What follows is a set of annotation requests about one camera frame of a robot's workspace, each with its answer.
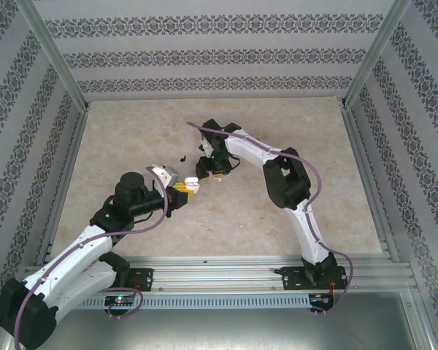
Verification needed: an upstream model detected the grey metal sheet panel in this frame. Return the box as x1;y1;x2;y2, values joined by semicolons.
7;291;435;350

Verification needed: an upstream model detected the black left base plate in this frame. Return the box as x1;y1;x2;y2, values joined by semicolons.
105;268;155;293

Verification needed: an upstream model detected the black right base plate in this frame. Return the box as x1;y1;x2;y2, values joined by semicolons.
281;265;347;292

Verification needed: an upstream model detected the slotted grey cable duct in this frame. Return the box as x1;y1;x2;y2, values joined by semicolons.
76;293;312;309

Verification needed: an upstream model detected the left circuit board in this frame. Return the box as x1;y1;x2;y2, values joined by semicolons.
104;295;136;306

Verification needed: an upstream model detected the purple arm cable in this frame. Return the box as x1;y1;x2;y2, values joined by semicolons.
186;122;354;314
14;166;169;350

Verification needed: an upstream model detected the aluminium frame post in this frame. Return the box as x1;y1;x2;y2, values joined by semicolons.
16;0;89;111
343;0;418;109

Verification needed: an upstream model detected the aluminium side rail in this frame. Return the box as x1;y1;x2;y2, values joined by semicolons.
341;105;401;263
38;104;92;263

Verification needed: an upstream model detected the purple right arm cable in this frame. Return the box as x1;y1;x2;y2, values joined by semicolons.
186;122;354;314

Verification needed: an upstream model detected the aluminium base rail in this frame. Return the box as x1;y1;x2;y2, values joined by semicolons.
23;254;413;292

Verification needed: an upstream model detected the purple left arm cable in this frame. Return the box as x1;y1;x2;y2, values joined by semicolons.
14;166;169;350

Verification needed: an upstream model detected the white earbud charging case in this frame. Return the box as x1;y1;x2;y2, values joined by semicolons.
183;176;202;194

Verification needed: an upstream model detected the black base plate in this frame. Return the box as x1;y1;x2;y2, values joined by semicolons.
281;265;347;292
105;268;155;293

